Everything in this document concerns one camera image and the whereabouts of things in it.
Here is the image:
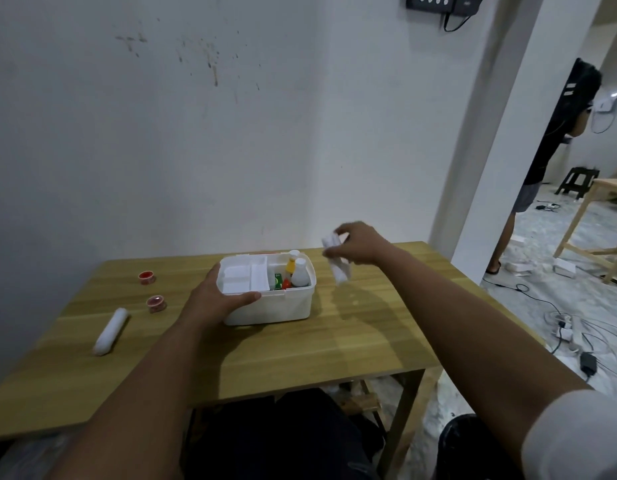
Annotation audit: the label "person's right hand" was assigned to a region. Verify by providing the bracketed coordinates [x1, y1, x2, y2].
[323, 222, 397, 267]

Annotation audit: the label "person's left hand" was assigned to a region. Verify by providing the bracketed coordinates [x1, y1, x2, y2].
[180, 264, 262, 336]

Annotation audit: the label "white plastic storage box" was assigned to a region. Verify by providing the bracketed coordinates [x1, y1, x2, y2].
[216, 251, 318, 327]

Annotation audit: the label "white gauze roll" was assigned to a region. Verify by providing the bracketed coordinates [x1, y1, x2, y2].
[92, 308, 129, 357]
[322, 232, 353, 286]

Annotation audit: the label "person's right forearm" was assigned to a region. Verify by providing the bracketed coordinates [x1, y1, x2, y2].
[382, 244, 597, 448]

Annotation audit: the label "person's left forearm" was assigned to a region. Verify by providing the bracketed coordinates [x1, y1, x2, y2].
[48, 313, 227, 480]

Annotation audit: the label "white divided tray insert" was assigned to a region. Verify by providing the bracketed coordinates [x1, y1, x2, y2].
[218, 255, 268, 296]

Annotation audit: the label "white plastic bottle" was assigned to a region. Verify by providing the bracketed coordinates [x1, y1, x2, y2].
[290, 258, 312, 288]

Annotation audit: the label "light wooden table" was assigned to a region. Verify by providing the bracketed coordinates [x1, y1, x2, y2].
[0, 241, 547, 480]

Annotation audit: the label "person's black trousers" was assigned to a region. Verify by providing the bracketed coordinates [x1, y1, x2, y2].
[186, 388, 527, 480]

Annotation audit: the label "black plastic stool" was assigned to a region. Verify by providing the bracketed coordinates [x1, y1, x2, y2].
[555, 167, 601, 200]

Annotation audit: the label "white power strip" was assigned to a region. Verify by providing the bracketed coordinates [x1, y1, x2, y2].
[556, 315, 585, 354]

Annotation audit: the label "person's white sleeve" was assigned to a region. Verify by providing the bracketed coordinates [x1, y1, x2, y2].
[520, 389, 617, 480]

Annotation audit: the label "black floor cables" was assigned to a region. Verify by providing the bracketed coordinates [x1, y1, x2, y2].
[483, 277, 617, 385]

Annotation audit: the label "black wall device cable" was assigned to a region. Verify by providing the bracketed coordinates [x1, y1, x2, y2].
[442, 0, 490, 33]

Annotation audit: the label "black wall device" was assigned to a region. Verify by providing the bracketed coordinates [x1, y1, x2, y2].
[406, 0, 485, 16]

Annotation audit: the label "pale wooden frame table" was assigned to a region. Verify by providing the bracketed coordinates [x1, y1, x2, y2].
[553, 178, 617, 286]

